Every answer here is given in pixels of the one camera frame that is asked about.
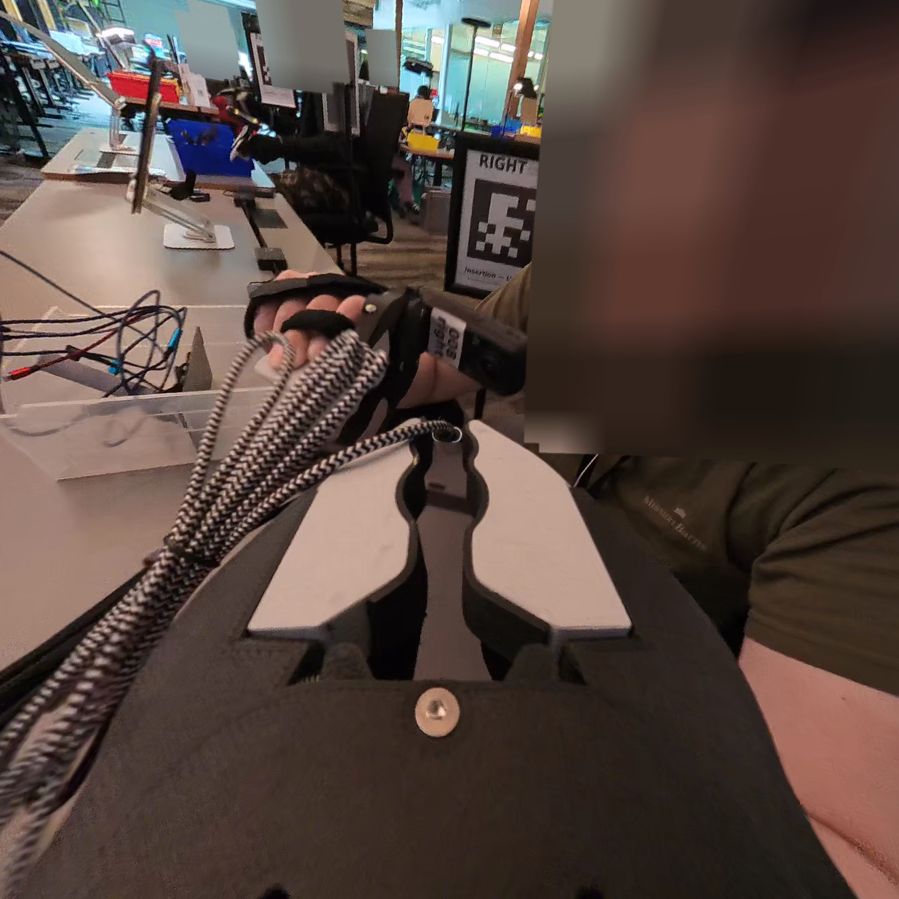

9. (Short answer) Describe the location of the black floor lamp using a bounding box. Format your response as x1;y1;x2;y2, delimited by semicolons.
460;17;493;134

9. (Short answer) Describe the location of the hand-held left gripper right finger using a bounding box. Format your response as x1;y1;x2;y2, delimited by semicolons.
462;419;633;645

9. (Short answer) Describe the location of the white tablet stand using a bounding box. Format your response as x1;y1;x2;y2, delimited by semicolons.
126;59;236;250

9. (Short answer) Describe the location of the clear plastic bin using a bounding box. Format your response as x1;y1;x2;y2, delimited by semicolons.
0;303;275;482

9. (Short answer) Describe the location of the grey usb hub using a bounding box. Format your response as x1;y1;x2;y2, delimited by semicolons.
35;351;152;394

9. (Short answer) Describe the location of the black swivel office chair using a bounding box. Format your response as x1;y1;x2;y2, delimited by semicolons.
302;83;412;275

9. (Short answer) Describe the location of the blue parts bin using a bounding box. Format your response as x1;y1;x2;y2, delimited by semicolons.
165;118;255;178

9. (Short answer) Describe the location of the person's left forearm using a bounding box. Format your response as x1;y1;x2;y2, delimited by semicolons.
737;635;899;899

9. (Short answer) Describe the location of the framed marker tag sign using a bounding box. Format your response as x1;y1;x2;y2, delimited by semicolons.
444;132;542;299

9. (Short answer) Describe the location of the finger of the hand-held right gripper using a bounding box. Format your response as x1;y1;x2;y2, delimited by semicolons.
336;383;408;454

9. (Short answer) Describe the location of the grey white braided cable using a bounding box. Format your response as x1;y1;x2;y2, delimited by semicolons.
0;330;461;844

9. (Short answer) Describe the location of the dark grey bin divider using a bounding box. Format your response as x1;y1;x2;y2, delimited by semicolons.
181;326;213;391

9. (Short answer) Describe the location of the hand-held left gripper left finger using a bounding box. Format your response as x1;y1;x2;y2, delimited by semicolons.
246;419;429;640

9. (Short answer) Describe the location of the person's right hand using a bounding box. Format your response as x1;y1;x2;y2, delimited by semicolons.
253;270;487;410

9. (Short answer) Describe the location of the blue braided cable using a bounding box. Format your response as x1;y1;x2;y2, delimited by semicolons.
63;309;187;398
0;289;189;394

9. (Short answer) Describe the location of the small red parts bin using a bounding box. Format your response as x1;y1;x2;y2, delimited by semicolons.
105;70;181;106

